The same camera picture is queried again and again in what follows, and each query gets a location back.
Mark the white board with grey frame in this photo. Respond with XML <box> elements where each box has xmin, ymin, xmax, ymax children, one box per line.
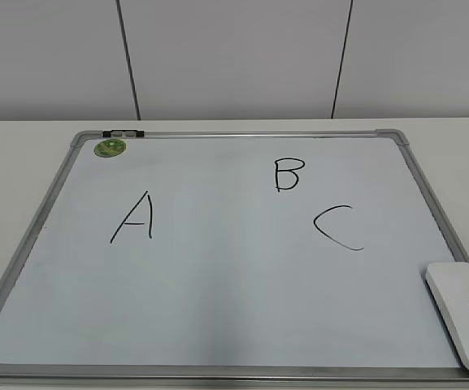
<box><xmin>0</xmin><ymin>129</ymin><xmax>469</xmax><ymax>388</ymax></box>

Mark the round green magnet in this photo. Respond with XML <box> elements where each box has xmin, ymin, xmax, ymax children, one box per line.
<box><xmin>93</xmin><ymin>139</ymin><xmax>127</xmax><ymax>158</ymax></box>

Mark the white whiteboard eraser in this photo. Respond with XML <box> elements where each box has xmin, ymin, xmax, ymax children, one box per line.
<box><xmin>425</xmin><ymin>262</ymin><xmax>469</xmax><ymax>370</ymax></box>

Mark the black clip on frame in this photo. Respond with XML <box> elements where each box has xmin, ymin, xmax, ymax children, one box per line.
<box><xmin>102</xmin><ymin>129</ymin><xmax>145</xmax><ymax>138</ymax></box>

